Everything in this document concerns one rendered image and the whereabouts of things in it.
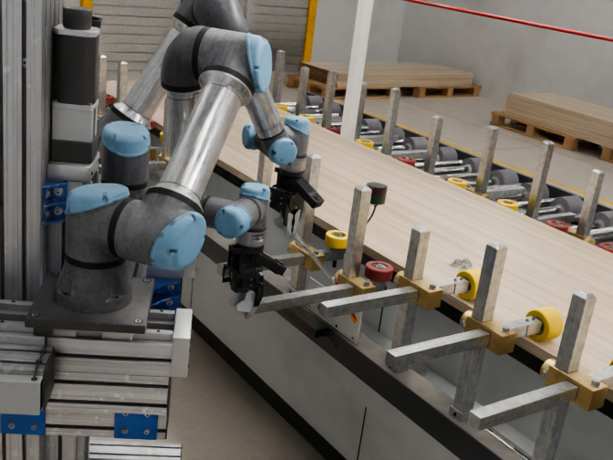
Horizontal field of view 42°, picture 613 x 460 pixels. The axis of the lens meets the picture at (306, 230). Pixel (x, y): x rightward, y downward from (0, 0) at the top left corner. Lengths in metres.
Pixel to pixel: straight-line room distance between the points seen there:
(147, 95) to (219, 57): 0.52
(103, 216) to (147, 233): 0.10
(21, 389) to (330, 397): 1.51
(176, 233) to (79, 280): 0.23
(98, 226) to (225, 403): 1.84
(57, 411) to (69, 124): 0.60
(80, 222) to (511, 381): 1.21
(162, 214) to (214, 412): 1.81
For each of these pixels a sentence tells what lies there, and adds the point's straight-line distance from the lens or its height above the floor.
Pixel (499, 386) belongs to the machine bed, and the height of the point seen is 0.70.
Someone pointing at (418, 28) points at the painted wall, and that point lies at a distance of 12.45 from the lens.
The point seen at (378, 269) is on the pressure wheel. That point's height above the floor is 0.91.
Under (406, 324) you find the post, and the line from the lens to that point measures 2.16.
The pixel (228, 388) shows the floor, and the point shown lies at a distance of 3.39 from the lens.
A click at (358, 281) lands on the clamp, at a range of 2.30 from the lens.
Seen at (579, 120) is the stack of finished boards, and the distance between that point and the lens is 8.97.
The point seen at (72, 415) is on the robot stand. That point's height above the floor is 0.77.
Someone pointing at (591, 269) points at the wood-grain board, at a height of 0.90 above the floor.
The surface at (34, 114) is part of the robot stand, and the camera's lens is 1.71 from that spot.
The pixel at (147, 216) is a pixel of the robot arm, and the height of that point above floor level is 1.25.
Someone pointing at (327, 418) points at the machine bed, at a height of 0.18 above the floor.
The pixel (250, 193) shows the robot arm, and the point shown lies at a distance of 1.96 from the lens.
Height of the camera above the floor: 1.76
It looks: 20 degrees down
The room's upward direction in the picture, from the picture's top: 7 degrees clockwise
